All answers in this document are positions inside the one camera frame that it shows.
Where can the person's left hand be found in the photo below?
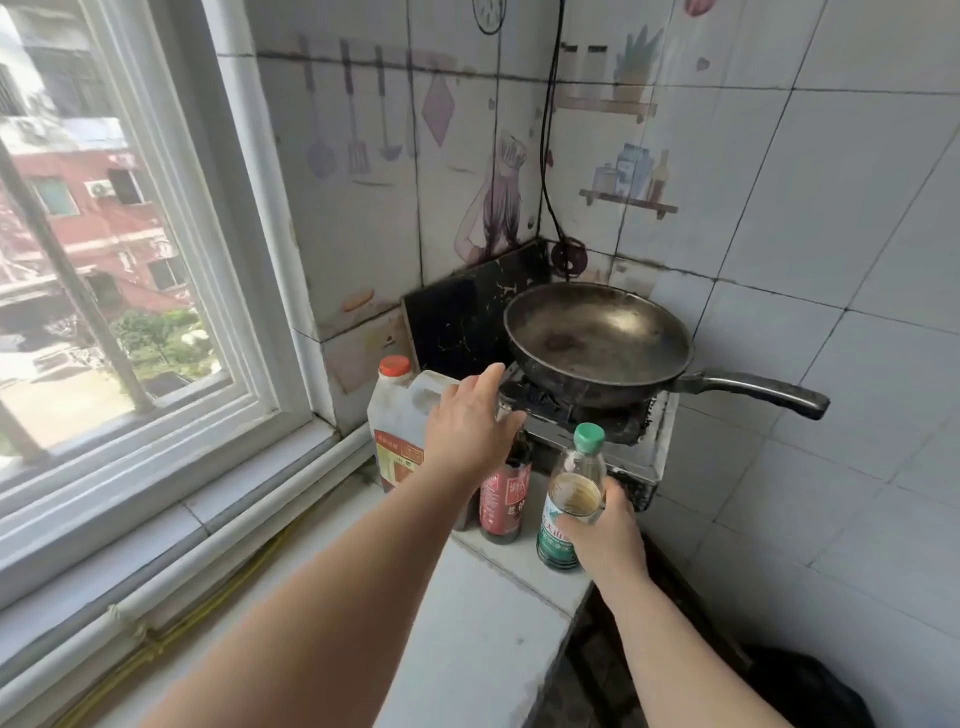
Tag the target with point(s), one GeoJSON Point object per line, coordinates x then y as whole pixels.
{"type": "Point", "coordinates": [469, 435]}

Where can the person's right hand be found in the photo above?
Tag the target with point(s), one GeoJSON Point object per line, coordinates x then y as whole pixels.
{"type": "Point", "coordinates": [611, 547]}

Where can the dark soy sauce bottle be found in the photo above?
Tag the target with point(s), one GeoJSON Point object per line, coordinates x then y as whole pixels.
{"type": "Point", "coordinates": [502, 495]}

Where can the plastic jug orange cap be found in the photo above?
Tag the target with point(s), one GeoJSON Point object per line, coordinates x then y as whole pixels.
{"type": "Point", "coordinates": [390, 420]}

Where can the clear bottle green cap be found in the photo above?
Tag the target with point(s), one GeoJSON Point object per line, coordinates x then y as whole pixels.
{"type": "Point", "coordinates": [577, 457]}

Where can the person's left forearm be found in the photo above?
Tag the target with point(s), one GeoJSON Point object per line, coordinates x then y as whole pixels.
{"type": "Point", "coordinates": [322, 615]}

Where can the person's right forearm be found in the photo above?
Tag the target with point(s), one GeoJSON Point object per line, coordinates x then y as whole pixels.
{"type": "Point", "coordinates": [682, 660]}

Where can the steel gas stove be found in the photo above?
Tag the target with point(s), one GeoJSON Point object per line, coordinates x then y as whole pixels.
{"type": "Point", "coordinates": [645, 450]}

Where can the black splash board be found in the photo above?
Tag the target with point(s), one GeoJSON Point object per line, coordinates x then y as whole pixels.
{"type": "Point", "coordinates": [450, 315]}

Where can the dark metal wok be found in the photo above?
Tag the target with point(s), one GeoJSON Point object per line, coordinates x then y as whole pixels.
{"type": "Point", "coordinates": [600, 345]}

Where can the black hanging ladle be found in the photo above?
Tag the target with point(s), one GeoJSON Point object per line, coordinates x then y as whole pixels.
{"type": "Point", "coordinates": [568, 259]}

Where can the black plastic bag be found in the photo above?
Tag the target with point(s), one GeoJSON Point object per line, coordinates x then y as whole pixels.
{"type": "Point", "coordinates": [810, 690]}

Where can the long white horizontal pipe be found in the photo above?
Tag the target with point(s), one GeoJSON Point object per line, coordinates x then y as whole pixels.
{"type": "Point", "coordinates": [225, 536]}

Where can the grey window security bars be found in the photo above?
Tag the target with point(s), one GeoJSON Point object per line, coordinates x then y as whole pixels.
{"type": "Point", "coordinates": [80, 285]}

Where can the red brick apartment building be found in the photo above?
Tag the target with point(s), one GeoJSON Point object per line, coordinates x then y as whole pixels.
{"type": "Point", "coordinates": [90, 217]}

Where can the white window frame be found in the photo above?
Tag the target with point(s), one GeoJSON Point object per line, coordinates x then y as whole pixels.
{"type": "Point", "coordinates": [225, 262]}

